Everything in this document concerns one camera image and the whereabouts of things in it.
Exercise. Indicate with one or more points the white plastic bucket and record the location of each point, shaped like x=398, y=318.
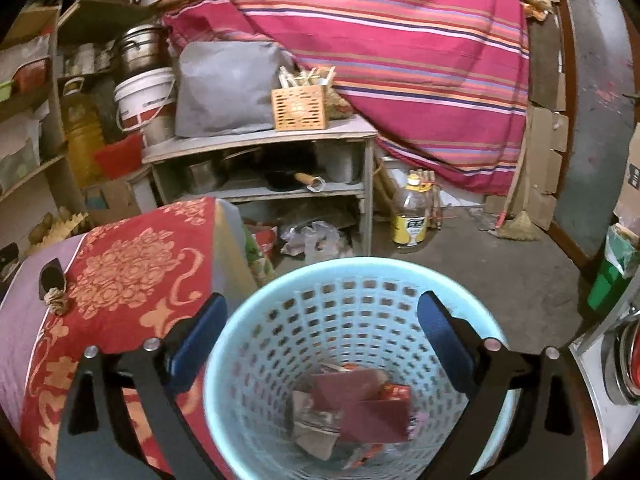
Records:
x=145, y=95

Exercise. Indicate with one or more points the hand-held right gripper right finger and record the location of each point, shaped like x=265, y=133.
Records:
x=447, y=345

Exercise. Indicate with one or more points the metal bowl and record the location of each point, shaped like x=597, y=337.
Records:
x=622, y=360

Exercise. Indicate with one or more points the torn dark red cardboard box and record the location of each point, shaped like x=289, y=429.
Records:
x=350, y=387

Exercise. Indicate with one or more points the green box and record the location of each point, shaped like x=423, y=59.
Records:
x=607, y=280

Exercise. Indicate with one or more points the silver packet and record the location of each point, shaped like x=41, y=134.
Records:
x=315, y=435

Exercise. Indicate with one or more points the crumpled brown paper ball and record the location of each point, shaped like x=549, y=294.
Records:
x=57, y=302

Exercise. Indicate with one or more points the wooden wall shelf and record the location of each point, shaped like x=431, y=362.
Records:
x=35, y=172

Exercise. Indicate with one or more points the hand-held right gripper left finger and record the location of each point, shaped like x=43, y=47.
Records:
x=197, y=345

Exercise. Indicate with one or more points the light blue plastic basket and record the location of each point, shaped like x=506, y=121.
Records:
x=350, y=310

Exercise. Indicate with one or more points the red plastic basin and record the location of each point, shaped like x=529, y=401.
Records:
x=120, y=157

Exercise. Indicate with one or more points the wooden shelf stand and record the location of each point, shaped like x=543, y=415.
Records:
x=250, y=137

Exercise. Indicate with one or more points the orange snack wrapper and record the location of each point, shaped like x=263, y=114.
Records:
x=395, y=391

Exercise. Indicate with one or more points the crumpled clear plastic bag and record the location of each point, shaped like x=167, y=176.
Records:
x=315, y=240

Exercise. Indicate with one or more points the grey cloth cover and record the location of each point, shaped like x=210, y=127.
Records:
x=225, y=90

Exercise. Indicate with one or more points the straw broom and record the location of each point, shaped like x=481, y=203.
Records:
x=520, y=227

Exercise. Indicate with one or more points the yellow oil jug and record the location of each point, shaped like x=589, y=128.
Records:
x=85, y=135

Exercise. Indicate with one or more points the flattened cardboard boxes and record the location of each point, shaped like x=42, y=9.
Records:
x=545, y=160

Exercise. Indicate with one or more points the wooden chopstick holder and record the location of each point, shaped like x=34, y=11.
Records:
x=297, y=107

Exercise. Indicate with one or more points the pink striped blanket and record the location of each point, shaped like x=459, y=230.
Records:
x=400, y=35

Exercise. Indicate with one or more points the clear oil bottle yellow label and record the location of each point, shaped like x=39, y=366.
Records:
x=410, y=225

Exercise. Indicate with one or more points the cardboard box with blue label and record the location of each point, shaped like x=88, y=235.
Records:
x=112, y=202

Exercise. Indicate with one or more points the dark red card sheet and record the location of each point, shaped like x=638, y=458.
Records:
x=375, y=422

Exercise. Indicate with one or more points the large metal pot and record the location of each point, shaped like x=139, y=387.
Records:
x=140, y=52

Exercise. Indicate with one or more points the small metal pot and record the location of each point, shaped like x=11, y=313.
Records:
x=202, y=177

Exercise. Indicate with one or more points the red gold-patterned cloth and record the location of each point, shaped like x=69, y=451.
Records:
x=125, y=270

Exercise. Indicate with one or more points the yellow foam egg tray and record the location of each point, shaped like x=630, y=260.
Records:
x=65, y=227

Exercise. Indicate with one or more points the bundle of wooden chopsticks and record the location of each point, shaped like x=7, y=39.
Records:
x=305, y=77

